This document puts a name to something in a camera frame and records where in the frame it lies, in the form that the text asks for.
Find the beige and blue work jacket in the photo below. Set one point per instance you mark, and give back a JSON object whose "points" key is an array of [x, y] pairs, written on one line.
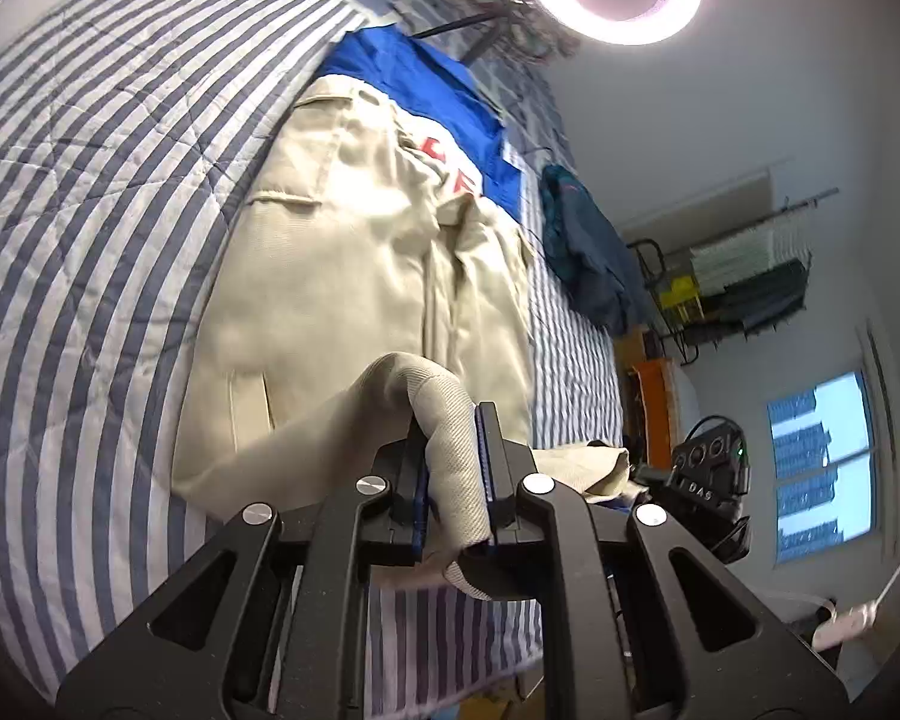
{"points": [[377, 279]]}

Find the blue white striped quilt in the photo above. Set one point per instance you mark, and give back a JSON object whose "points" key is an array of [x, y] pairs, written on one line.
{"points": [[130, 131]]}

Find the orange stool with white cover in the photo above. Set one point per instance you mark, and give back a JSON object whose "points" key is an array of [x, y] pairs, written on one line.
{"points": [[661, 407]]}

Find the black clothes rack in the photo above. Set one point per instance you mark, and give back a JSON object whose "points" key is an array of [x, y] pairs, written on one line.
{"points": [[658, 266]]}

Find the yellow box on rack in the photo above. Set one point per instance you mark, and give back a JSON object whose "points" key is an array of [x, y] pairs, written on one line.
{"points": [[681, 302]]}

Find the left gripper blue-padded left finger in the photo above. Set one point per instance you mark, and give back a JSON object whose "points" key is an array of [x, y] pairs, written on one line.
{"points": [[268, 619]]}

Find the dark navy folded garment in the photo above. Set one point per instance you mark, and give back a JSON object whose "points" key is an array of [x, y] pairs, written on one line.
{"points": [[601, 275]]}

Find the white striped hanging towel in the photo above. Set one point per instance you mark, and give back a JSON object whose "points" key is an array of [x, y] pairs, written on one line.
{"points": [[745, 255]]}

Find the dark hanging clothes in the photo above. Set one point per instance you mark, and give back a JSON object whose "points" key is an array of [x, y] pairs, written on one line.
{"points": [[750, 306]]}

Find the window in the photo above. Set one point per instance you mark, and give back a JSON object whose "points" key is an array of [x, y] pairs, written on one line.
{"points": [[824, 465]]}

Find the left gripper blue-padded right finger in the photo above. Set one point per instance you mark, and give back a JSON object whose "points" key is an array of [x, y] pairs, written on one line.
{"points": [[638, 619]]}

